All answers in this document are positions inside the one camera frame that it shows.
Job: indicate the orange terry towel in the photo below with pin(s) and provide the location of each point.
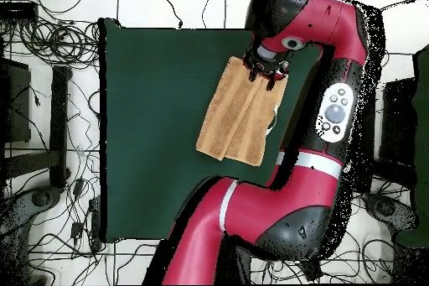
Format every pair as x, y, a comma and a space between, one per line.
234, 118

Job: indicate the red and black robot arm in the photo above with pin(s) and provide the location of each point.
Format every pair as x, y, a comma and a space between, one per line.
301, 198

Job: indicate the flat black device box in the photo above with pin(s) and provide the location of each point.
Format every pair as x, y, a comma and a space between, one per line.
18, 11

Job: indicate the dark green table cloth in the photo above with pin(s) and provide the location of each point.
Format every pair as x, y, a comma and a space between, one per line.
150, 98

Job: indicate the large black box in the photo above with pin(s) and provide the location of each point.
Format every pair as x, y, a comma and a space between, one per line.
399, 115
16, 105

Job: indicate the black stand bar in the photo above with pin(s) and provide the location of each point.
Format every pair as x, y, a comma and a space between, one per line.
59, 125

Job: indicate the small black power adapter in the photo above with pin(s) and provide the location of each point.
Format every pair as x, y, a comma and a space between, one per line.
78, 187
76, 229

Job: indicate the pedestal leg with round foot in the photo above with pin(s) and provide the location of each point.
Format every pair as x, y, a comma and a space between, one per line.
40, 198
385, 209

